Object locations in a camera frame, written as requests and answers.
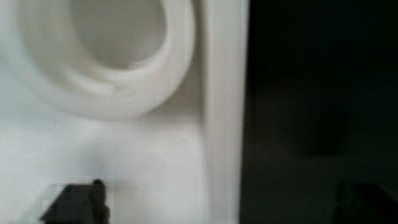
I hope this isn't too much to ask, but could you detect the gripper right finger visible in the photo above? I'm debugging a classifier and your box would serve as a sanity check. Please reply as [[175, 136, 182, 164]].
[[333, 182, 398, 224]]

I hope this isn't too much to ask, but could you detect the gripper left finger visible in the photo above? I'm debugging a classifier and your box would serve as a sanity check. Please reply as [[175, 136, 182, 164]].
[[40, 179, 111, 224]]

